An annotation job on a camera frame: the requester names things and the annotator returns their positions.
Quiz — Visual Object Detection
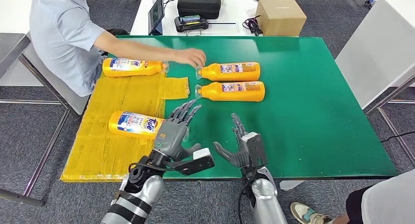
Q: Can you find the person's right hand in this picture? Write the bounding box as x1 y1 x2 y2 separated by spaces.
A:
172 48 207 69

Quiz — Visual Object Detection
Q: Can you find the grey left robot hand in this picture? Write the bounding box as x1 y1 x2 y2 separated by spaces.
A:
153 99 203 162

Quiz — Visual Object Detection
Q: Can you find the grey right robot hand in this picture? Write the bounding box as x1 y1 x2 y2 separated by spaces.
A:
213 112 250 169

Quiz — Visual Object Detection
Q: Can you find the orange detergent bottle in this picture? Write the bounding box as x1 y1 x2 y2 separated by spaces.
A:
102 57 170 78
108 111 190 143
195 81 266 103
196 62 261 82

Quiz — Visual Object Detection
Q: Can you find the black handheld controller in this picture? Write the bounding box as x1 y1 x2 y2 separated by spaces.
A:
174 15 209 33

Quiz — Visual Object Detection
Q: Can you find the black zip case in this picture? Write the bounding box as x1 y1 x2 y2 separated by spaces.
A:
177 0 222 21

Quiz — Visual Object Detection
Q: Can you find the black tablet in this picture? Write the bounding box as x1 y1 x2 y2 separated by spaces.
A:
148 0 165 36

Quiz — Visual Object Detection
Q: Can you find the white table foot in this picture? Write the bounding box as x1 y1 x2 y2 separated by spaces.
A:
278 179 306 191

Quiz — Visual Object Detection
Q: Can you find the person's shoe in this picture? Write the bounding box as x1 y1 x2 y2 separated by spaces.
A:
290 201 335 224

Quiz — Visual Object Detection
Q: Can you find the brown cardboard box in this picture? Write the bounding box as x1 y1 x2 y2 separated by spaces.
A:
255 0 307 37

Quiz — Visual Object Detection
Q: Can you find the white bench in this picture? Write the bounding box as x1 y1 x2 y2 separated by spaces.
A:
23 45 92 116

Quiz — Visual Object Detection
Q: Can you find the person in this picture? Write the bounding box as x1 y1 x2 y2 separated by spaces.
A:
29 0 207 98

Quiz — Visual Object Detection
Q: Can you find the white table with metal legs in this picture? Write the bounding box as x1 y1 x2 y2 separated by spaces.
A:
334 0 415 166

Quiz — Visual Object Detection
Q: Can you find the steel table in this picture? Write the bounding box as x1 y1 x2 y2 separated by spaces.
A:
0 33 69 207

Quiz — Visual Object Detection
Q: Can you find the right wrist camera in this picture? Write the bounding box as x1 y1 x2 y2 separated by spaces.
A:
241 132 269 173

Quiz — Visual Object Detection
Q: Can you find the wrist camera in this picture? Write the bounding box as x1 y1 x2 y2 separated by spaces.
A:
241 132 269 173
152 147 216 177

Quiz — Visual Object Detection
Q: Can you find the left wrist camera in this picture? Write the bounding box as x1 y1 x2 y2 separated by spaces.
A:
152 147 216 177

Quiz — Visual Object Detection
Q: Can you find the black cable bundle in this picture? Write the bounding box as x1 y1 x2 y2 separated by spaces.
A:
242 16 263 37

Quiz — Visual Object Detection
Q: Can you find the black floor cable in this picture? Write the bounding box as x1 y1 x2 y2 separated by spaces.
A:
380 131 415 143

